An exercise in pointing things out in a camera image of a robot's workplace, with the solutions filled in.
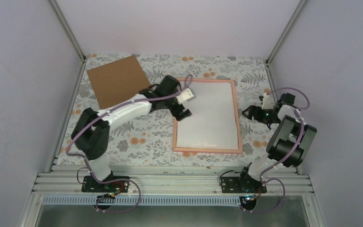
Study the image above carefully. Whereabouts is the blue slotted cable duct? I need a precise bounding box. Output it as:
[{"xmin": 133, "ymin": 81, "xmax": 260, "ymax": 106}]
[{"xmin": 41, "ymin": 195, "xmax": 241, "ymax": 207}]

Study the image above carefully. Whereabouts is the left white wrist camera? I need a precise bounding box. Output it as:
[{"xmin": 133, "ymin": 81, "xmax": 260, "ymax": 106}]
[{"xmin": 176, "ymin": 88, "xmax": 196, "ymax": 104}]

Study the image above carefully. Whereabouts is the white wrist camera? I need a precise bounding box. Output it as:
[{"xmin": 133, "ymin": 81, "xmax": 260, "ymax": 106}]
[
  {"xmin": 176, "ymin": 88, "xmax": 196, "ymax": 104},
  {"xmin": 260, "ymin": 93, "xmax": 273, "ymax": 110}
]

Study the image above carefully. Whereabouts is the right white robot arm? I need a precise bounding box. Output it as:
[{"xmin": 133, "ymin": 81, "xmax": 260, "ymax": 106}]
[{"xmin": 237, "ymin": 93, "xmax": 317, "ymax": 192}]

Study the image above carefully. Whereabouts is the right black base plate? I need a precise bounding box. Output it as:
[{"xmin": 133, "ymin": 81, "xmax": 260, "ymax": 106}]
[{"xmin": 220, "ymin": 176, "xmax": 267, "ymax": 193}]

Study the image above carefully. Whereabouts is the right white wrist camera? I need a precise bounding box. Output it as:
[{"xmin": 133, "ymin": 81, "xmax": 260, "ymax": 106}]
[{"xmin": 260, "ymin": 93, "xmax": 273, "ymax": 110}]

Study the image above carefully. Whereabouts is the brown backing board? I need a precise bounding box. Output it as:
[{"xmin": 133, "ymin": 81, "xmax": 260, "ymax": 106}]
[{"xmin": 87, "ymin": 55, "xmax": 151, "ymax": 109}]

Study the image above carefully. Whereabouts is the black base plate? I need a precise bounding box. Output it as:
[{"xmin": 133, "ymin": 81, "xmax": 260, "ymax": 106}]
[
  {"xmin": 220, "ymin": 176, "xmax": 267, "ymax": 193},
  {"xmin": 81, "ymin": 176, "xmax": 130, "ymax": 193}
]

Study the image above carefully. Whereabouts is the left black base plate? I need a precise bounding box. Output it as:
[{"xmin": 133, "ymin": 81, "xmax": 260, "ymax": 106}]
[{"xmin": 81, "ymin": 176, "xmax": 130, "ymax": 193}]

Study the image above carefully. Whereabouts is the aluminium rail base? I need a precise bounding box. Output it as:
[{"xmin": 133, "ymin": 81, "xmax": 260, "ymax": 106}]
[{"xmin": 32, "ymin": 165, "xmax": 314, "ymax": 196}]

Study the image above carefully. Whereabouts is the sunset photo print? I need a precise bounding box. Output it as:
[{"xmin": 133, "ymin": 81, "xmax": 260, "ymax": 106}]
[{"xmin": 175, "ymin": 80, "xmax": 240, "ymax": 150}]

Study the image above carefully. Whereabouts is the pink picture frame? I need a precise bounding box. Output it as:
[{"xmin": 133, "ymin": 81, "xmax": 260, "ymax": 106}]
[{"xmin": 172, "ymin": 78, "xmax": 244, "ymax": 155}]

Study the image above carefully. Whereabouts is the floral table cloth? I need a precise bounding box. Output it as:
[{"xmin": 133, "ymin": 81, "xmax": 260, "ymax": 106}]
[{"xmin": 58, "ymin": 53, "xmax": 292, "ymax": 168}]

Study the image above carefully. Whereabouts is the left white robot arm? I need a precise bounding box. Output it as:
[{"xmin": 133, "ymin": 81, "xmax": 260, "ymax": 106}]
[{"xmin": 66, "ymin": 75, "xmax": 196, "ymax": 192}]

